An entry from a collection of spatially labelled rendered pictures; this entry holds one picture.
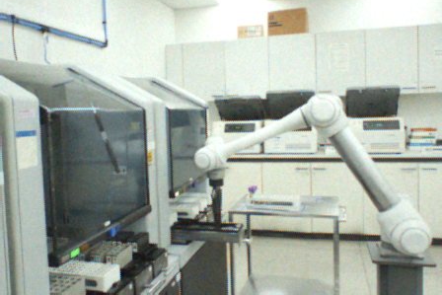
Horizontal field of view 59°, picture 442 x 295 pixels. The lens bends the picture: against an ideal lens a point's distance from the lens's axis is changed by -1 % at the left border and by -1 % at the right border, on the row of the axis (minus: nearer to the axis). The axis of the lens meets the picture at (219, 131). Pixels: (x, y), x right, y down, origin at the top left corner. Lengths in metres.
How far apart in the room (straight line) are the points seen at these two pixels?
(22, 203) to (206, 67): 3.73
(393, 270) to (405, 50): 2.93
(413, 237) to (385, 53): 3.00
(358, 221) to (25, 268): 3.57
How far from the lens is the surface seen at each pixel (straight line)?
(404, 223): 1.72
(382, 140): 4.17
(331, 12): 4.87
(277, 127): 1.85
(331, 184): 4.19
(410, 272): 2.01
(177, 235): 1.99
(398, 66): 4.48
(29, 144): 1.12
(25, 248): 1.14
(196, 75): 4.66
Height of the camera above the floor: 1.38
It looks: 3 degrees down
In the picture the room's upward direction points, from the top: 2 degrees counter-clockwise
